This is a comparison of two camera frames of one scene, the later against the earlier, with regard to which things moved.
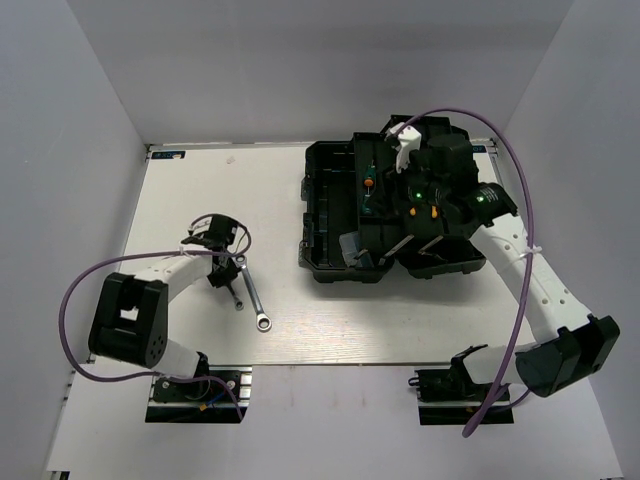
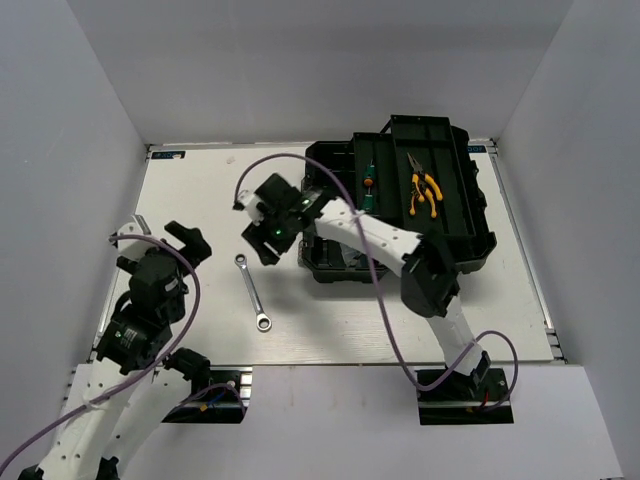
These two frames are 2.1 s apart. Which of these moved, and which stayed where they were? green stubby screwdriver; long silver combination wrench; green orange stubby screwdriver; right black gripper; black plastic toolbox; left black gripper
Moved: right black gripper; left black gripper
Stayed: long silver combination wrench; black plastic toolbox; green orange stubby screwdriver; green stubby screwdriver
